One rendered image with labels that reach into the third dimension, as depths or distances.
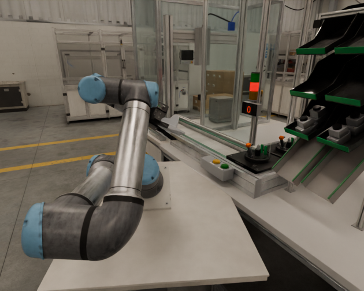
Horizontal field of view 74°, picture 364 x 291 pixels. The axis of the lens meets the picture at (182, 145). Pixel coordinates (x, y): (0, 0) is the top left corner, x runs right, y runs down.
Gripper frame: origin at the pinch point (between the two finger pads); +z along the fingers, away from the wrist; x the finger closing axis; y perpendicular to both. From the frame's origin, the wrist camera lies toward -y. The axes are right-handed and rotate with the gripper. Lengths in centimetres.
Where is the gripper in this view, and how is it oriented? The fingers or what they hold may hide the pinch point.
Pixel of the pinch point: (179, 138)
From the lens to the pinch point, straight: 84.2
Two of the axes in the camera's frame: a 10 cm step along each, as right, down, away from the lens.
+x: -2.1, 1.1, 9.7
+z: 8.7, 4.8, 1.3
